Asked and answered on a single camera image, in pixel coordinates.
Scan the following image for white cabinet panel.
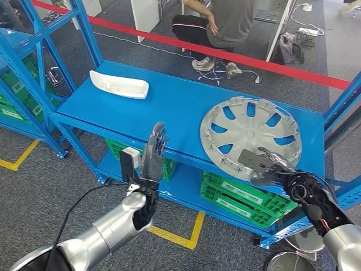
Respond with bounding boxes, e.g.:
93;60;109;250
130;0;161;43
63;0;102;30

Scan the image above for yellow floor tape corner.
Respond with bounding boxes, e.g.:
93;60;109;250
148;211;206;251

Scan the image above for red barrier tape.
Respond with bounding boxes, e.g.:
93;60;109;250
31;0;351;91

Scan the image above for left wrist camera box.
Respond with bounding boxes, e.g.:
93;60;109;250
119;147;142;184

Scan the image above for steel barrier post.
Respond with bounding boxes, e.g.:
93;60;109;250
324;106;361;155

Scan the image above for white power strip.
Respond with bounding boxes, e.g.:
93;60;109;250
298;27;319;37

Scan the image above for grey plastic wheel hubcap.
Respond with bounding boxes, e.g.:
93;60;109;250
200;96;303;183

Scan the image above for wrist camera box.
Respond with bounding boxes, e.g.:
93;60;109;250
237;149;277;175
119;147;142;184

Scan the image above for white floor cable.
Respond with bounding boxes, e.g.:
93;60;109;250
93;32;195;60

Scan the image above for stacked green plastic crates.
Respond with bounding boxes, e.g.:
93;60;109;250
0;54;61;125

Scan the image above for green plastic crate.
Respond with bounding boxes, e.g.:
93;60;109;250
199;171;298;230
105;138;178;181

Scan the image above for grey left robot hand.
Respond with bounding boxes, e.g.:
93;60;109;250
140;121;170;183

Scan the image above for grey bag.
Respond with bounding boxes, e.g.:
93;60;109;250
274;32;305;65

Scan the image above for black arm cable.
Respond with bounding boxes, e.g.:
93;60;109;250
47;183;127;271

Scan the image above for seated person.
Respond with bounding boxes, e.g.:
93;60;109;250
171;0;255;72

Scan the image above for chrome stool base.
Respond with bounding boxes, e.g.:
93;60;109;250
197;58;228;86

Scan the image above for white plastic trim part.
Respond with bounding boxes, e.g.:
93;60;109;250
89;69;149;100

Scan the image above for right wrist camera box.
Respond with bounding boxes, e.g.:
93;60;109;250
237;149;277;175

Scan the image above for blue steel shelf rack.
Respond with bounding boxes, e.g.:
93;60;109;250
0;0;361;250
0;26;70;160

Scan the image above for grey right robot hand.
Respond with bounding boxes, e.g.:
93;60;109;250
250;146;297;188

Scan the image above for chrome stanchion base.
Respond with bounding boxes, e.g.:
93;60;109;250
266;251;318;271

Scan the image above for white desk leg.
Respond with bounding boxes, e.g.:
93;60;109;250
265;0;295;63

